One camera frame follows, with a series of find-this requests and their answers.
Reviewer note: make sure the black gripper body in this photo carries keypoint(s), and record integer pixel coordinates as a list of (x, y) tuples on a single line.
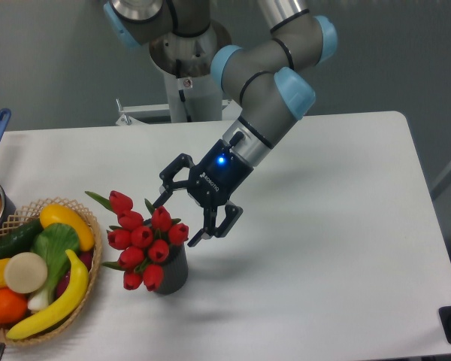
[(217, 176)]

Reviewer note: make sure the purple red vegetable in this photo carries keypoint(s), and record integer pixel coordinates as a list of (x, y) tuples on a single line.
[(86, 259)]

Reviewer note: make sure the beige round disc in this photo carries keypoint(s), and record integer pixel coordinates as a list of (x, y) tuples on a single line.
[(25, 272)]

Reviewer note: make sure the orange fruit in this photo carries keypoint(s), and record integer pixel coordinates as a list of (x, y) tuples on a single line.
[(13, 306)]

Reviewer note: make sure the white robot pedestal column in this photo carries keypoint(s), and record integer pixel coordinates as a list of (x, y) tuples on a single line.
[(193, 95)]

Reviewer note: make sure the woven wicker basket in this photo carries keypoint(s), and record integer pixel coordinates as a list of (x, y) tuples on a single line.
[(30, 212)]

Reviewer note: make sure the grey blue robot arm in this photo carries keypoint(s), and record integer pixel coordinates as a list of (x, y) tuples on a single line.
[(265, 82)]

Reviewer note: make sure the green cucumber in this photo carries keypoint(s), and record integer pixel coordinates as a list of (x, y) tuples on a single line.
[(20, 239)]

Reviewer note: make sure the white metal base frame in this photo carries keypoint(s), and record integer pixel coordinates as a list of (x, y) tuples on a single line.
[(152, 114)]

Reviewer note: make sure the yellow banana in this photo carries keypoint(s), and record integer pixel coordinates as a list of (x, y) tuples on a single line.
[(60, 308)]

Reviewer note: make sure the dark grey ribbed vase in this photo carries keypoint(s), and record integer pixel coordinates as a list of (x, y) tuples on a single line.
[(166, 269)]

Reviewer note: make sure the red tulip bouquet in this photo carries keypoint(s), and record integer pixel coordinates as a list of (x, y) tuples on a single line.
[(133, 235)]

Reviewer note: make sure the green bok choy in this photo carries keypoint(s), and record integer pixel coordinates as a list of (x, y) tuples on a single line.
[(51, 245)]

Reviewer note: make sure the yellow squash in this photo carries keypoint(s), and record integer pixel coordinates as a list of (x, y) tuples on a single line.
[(56, 213)]

